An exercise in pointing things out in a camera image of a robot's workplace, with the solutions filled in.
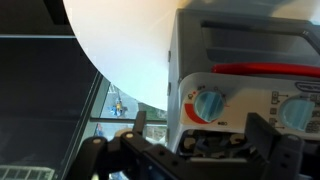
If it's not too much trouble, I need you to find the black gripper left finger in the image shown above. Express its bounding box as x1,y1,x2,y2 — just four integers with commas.
65,110,159,180

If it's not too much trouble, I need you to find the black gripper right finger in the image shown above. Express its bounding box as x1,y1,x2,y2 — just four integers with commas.
245,112,306,180

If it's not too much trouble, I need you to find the blue knob with red arc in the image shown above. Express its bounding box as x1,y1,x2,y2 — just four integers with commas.
193,89,226,124

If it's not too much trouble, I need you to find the blue stove knob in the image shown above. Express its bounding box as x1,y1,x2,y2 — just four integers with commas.
278,96,317,132

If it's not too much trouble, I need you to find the grey toy stove oven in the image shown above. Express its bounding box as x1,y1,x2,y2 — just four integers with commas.
165,8,320,162

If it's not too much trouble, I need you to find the red oven door handle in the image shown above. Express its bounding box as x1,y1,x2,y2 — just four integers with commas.
210,62,320,79

